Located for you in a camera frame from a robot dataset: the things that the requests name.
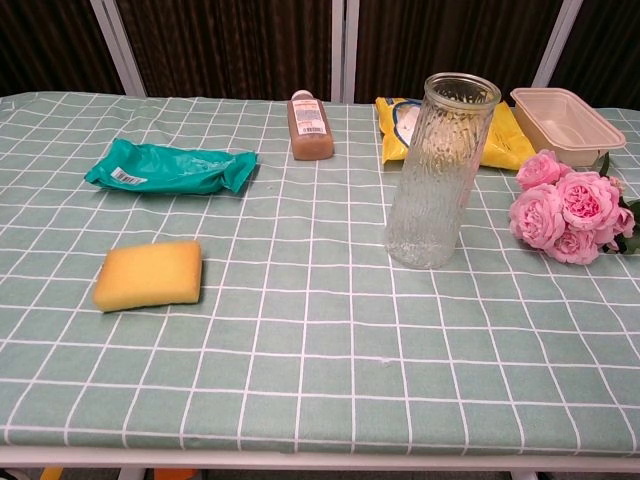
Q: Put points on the pink flower bouquet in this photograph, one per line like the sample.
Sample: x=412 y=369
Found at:
x=575 y=205

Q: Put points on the clear ribbed glass vase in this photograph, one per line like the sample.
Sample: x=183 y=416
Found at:
x=430 y=200

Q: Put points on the green white checked tablecloth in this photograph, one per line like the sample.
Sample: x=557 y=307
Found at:
x=320 y=325

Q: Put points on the brown drink bottle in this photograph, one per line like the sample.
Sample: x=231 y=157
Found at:
x=311 y=130

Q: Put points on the green wet wipes packet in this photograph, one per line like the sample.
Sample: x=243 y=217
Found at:
x=175 y=167

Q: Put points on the yellow sponge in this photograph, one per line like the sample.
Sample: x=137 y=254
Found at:
x=150 y=275

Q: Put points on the yellow snack bag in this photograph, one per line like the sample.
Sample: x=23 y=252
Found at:
x=502 y=142

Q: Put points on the dark brown screen panel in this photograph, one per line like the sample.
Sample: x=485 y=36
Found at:
x=610 y=50
x=225 y=45
x=50 y=45
x=450 y=35

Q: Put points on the beige plastic food container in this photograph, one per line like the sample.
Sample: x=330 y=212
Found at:
x=565 y=125

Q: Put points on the white screen frame post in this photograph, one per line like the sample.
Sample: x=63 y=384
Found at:
x=120 y=50
x=345 y=50
x=555 y=45

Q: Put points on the white table frame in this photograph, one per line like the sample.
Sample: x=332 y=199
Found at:
x=320 y=460

